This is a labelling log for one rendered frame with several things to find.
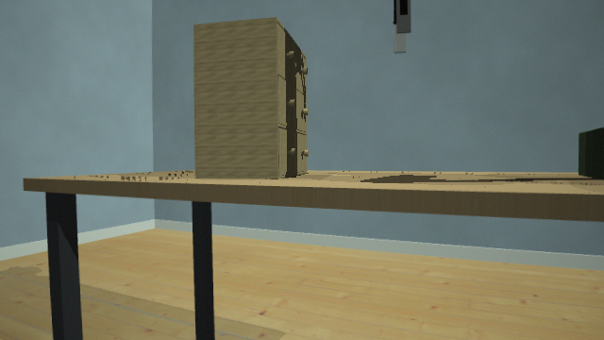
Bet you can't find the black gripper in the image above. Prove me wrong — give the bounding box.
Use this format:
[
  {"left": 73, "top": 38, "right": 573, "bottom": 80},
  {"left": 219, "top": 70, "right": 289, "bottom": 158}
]
[{"left": 394, "top": 0, "right": 411, "bottom": 53}]

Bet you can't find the dark brown wooden chest of drawers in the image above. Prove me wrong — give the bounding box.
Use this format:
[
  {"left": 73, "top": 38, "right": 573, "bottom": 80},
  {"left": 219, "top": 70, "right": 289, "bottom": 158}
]
[{"left": 193, "top": 17, "right": 308, "bottom": 179}]

